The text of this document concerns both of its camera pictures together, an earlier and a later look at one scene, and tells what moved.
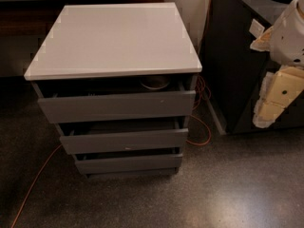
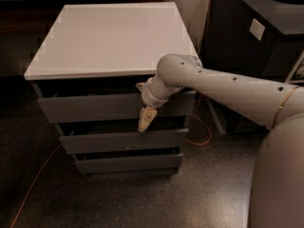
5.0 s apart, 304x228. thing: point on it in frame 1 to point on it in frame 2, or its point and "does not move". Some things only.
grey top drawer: (103, 101) does not move
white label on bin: (256, 28) does not move
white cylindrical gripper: (289, 42) to (147, 96)
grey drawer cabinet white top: (119, 81) does not move
